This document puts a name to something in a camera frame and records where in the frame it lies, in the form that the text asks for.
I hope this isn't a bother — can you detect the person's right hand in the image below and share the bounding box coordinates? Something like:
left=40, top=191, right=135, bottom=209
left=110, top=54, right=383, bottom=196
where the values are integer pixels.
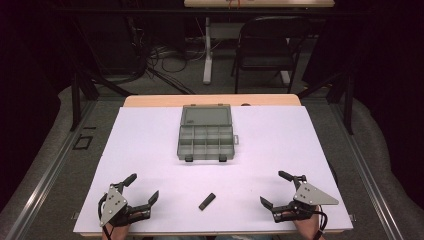
left=292, top=205, right=326, bottom=240

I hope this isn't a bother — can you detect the small black rectangular block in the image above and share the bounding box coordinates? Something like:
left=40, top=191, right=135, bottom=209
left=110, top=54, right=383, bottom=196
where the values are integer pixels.
left=198, top=192, right=217, bottom=212

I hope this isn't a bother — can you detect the grey plastic compartment box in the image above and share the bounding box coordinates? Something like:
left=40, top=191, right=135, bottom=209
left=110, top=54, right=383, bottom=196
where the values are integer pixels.
left=176, top=104, right=240, bottom=163

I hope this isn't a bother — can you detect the wooden table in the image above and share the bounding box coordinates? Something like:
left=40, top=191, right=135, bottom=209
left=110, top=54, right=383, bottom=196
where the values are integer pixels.
left=79, top=93, right=348, bottom=238

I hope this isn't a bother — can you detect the person's left hand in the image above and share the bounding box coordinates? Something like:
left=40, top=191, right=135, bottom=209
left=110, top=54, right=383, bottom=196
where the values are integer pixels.
left=101, top=221, right=132, bottom=240

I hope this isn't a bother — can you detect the black metal frame post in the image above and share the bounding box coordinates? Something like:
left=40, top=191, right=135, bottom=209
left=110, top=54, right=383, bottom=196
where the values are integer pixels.
left=67, top=63, right=101, bottom=132
left=297, top=64, right=355, bottom=136

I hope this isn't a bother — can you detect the wooden desk with white legs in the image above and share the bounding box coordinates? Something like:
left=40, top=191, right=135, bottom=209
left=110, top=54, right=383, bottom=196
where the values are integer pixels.
left=183, top=0, right=336, bottom=86

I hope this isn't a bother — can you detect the black horizontal frame bar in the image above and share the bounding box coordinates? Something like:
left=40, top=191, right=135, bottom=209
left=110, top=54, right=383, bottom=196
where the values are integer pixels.
left=49, top=7, right=374, bottom=17

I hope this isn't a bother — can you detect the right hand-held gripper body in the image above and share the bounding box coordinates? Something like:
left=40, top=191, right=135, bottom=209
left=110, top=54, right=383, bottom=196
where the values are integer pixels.
left=272, top=174, right=340, bottom=224

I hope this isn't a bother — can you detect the white board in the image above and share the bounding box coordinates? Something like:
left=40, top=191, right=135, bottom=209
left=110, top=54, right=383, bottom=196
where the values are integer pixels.
left=73, top=105, right=354, bottom=235

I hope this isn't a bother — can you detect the black folding chair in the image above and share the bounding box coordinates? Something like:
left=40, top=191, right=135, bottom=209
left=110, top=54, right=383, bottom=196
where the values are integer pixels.
left=231, top=15, right=313, bottom=95

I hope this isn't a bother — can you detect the bundle of floor cables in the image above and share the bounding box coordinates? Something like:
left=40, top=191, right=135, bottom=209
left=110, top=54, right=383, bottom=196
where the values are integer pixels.
left=124, top=14, right=209, bottom=96

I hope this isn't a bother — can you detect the aluminium floor rail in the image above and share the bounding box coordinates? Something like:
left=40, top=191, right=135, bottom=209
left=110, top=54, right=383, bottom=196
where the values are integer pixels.
left=4, top=99, right=98, bottom=240
left=328, top=101, right=406, bottom=240

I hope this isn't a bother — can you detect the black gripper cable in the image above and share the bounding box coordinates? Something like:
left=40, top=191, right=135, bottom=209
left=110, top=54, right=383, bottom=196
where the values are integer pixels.
left=313, top=203, right=330, bottom=240
left=97, top=192, right=115, bottom=240

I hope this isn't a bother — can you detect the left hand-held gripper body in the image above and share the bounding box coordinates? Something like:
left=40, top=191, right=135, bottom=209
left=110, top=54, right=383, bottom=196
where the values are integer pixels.
left=98, top=182, right=152, bottom=228

